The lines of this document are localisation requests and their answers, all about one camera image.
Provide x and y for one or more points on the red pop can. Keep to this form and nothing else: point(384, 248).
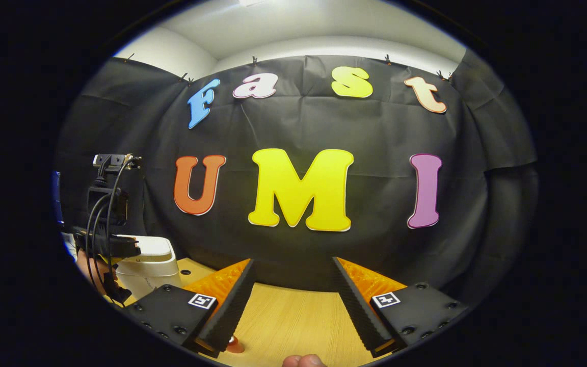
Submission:
point(236, 346)

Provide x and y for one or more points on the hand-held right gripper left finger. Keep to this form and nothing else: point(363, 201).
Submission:
point(232, 313)

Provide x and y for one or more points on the white desktop garbage bin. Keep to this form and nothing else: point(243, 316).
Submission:
point(156, 265)

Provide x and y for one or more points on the black backdrop cloth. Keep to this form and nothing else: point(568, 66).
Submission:
point(283, 122)

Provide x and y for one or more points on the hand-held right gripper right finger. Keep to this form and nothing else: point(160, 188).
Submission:
point(359, 313)

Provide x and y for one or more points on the wooden desktop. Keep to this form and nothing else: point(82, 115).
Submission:
point(293, 321)

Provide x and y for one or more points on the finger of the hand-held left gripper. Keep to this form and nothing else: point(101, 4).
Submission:
point(128, 247)

